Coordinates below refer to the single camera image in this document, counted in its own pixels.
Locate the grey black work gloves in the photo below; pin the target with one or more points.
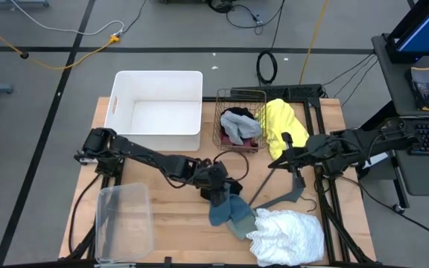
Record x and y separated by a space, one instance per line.
421 83

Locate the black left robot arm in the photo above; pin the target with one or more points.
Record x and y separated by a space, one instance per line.
143 154

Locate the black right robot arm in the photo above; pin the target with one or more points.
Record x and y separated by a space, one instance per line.
367 143

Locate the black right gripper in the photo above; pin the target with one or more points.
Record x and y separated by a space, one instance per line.
302 160

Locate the white lace cloth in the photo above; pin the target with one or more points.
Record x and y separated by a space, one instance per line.
285 238

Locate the small black bracket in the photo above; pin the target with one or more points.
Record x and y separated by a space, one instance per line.
168 261

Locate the light grey cloth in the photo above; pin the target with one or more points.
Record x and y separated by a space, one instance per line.
238 126

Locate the black floor equipment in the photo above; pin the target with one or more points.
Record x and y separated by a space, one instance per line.
220 4

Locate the yellow cloth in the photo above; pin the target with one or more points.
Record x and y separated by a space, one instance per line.
281 123

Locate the clear plastic container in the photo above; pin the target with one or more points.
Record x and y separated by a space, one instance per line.
125 223

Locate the grey clothes hanger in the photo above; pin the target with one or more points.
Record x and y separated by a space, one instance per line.
289 195

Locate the black aluminium rig frame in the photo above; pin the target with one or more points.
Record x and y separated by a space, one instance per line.
312 119

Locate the blue knitted cloth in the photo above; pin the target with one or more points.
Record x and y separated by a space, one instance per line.
233 212

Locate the maroon cloth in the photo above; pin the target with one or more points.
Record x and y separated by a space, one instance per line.
250 143

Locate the pale green knitted cloth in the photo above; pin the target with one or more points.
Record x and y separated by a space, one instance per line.
241 228

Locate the black sock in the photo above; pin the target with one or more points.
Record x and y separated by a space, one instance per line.
216 197

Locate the grey computer cart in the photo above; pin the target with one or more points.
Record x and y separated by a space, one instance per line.
400 85

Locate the black pants cloth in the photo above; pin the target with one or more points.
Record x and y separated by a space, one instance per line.
241 111

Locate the black computer monitor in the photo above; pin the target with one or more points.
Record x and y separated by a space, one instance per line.
423 33

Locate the white perforated plastic bin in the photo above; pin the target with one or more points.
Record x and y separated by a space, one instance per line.
155 85

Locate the black floor grommet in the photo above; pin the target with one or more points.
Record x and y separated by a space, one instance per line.
24 55

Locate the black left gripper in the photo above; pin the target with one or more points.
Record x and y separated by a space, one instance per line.
212 173

